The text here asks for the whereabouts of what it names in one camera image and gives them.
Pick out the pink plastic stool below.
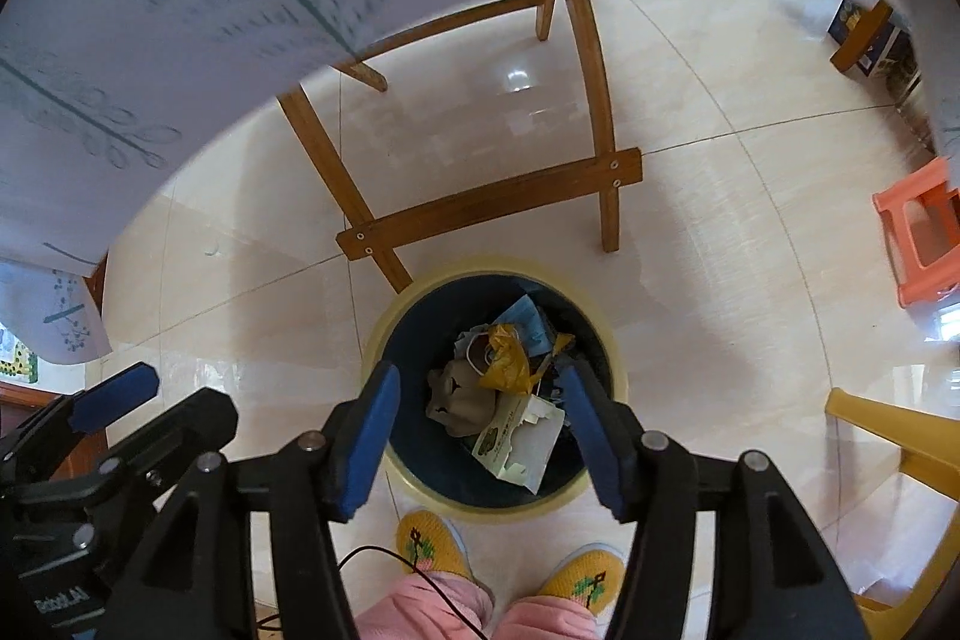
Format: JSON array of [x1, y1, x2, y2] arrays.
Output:
[[871, 156, 960, 310]]

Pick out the wooden side table leg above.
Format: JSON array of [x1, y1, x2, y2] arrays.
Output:
[[830, 0, 895, 75]]

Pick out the yellow knitted slipper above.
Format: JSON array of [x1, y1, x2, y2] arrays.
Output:
[[540, 542, 625, 611], [395, 509, 473, 585]]

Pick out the animal wall poster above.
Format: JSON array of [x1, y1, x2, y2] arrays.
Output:
[[0, 325, 38, 382]]

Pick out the person's right leg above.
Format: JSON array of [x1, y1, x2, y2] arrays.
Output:
[[487, 595, 601, 640]]

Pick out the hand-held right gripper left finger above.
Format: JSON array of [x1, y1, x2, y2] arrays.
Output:
[[112, 361, 402, 640]]

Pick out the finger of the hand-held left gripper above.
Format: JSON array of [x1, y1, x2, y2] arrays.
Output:
[[0, 362, 161, 461], [15, 389, 239, 513]]

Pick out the yellow plastic chair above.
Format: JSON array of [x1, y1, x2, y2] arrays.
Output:
[[825, 387, 960, 640]]

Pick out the person's left leg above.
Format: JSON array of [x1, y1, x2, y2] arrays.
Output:
[[352, 572, 496, 640]]

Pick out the wooden table legs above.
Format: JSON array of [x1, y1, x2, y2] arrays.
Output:
[[82, 0, 644, 319]]

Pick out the dark cardboard box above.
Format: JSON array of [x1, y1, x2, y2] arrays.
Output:
[[827, 0, 923, 82]]

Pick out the black bin with yellow rim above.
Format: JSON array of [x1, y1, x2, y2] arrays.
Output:
[[361, 257, 625, 521]]

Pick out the person's leg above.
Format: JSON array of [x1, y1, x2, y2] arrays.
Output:
[[352, 572, 496, 640], [487, 595, 601, 640]]

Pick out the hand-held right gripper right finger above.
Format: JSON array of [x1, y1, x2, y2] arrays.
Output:
[[555, 361, 863, 640]]

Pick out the cream and green carton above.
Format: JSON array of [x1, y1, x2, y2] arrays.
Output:
[[472, 392, 567, 492]]

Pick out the thin black cable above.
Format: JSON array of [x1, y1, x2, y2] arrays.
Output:
[[255, 544, 488, 640]]

